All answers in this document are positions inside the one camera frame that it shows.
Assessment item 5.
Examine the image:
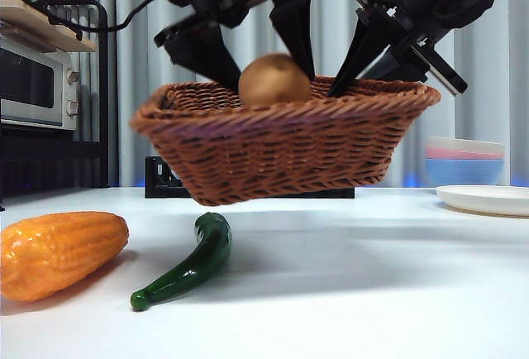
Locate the tan potato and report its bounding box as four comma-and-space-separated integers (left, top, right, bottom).
237, 53, 312, 108

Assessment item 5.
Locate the brown wicker basket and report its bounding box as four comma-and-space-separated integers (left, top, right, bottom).
129, 74, 443, 208

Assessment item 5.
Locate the orange plastic corn cob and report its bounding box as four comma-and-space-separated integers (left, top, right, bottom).
0, 211, 131, 304

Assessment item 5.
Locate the grey pleated curtain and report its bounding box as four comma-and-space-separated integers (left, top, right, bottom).
0, 0, 529, 189

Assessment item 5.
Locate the pink bowl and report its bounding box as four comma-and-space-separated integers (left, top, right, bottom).
425, 146, 506, 161

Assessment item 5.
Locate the blue bowl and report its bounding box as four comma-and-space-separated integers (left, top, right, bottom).
424, 157, 506, 189

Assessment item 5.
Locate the black plate rack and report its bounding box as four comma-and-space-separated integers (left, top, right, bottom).
144, 155, 356, 200

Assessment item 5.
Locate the white flat plate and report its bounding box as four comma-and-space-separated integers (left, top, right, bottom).
435, 184, 529, 218

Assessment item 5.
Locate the silver toaster oven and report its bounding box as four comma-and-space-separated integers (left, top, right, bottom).
0, 37, 82, 132

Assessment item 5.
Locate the black cable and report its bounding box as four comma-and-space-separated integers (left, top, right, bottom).
0, 0, 171, 32

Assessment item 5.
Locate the black metal shelf frame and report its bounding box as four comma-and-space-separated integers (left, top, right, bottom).
0, 0, 110, 212

